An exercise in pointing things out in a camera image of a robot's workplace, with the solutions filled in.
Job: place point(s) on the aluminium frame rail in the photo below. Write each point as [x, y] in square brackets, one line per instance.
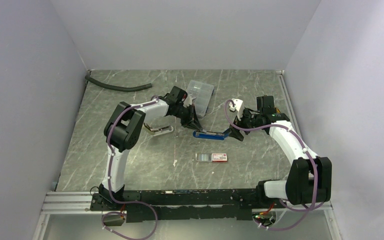
[69, 202]

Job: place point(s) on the small beige white stapler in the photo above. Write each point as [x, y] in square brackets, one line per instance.
[157, 131]

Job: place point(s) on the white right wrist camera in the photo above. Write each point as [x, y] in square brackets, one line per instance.
[237, 106]

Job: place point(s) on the red white staples box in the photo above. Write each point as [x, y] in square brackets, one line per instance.
[211, 157]

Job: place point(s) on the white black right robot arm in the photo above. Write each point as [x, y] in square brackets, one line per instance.
[308, 182]

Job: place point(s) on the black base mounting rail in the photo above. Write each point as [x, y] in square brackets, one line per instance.
[148, 205]

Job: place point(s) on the blue black stapler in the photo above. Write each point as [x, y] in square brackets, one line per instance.
[211, 135]

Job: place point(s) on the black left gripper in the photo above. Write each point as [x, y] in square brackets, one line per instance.
[192, 121]

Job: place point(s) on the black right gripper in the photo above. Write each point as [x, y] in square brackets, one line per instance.
[236, 133]

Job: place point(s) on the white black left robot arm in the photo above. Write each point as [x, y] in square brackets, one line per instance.
[123, 130]

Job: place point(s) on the clear plastic screw organizer box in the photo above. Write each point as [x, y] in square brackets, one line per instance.
[200, 93]

